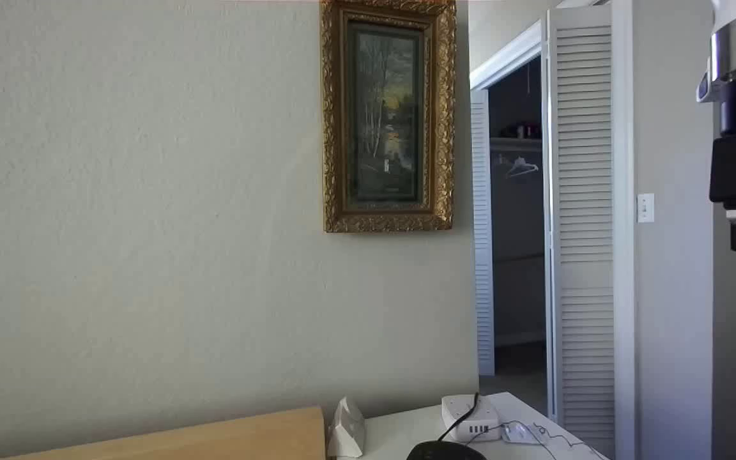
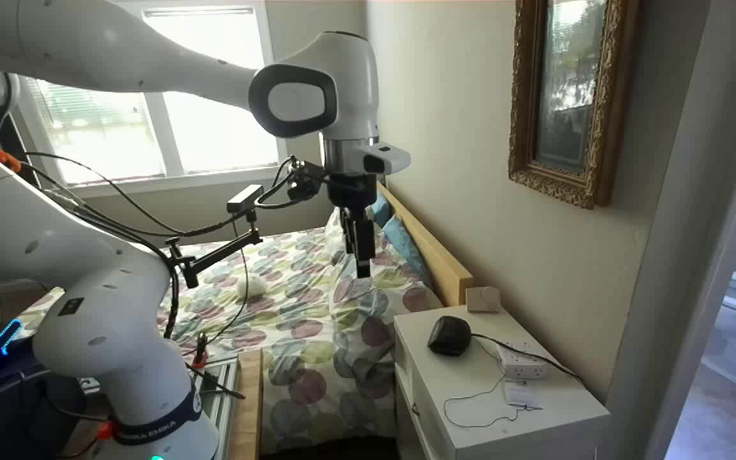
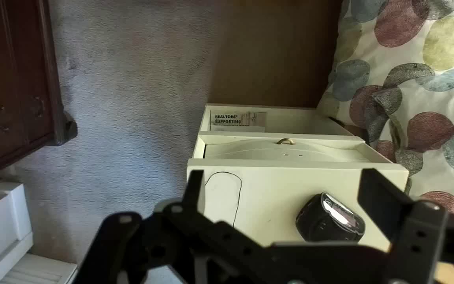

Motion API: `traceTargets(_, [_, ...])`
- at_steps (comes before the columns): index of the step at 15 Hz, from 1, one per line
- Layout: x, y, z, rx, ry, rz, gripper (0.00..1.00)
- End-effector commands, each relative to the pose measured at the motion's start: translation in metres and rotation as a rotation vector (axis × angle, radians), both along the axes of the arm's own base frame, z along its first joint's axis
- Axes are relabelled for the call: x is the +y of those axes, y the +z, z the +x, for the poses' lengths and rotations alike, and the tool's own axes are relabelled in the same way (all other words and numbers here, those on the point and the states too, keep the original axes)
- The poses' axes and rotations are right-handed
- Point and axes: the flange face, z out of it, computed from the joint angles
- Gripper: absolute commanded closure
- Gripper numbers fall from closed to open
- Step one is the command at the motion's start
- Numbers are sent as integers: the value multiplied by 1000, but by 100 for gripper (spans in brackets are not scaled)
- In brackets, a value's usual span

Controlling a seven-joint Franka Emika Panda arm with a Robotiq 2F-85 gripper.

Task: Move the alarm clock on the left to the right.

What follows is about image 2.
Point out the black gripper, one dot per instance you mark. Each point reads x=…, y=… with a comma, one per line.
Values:
x=353, y=192

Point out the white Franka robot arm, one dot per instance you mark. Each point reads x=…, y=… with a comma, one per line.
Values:
x=87, y=52

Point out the black alarm clock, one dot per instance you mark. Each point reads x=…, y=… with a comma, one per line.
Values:
x=447, y=337

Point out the blue pillow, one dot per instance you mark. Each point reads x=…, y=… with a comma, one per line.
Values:
x=398, y=235

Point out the light wooden headboard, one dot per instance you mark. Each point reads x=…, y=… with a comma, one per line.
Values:
x=436, y=258

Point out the light wooden board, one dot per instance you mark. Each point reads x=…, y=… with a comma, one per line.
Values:
x=248, y=411

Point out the white framed window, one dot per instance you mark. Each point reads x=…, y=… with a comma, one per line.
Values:
x=173, y=104

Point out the gold framed painting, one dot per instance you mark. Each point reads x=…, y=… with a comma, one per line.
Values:
x=567, y=85

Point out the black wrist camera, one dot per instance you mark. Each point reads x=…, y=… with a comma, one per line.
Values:
x=306, y=180

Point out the black external camera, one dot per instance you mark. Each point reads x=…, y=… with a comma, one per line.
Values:
x=244, y=199

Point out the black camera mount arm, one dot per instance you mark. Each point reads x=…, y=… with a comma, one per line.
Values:
x=216, y=251

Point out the white door frame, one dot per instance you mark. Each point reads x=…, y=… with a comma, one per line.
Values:
x=709, y=297

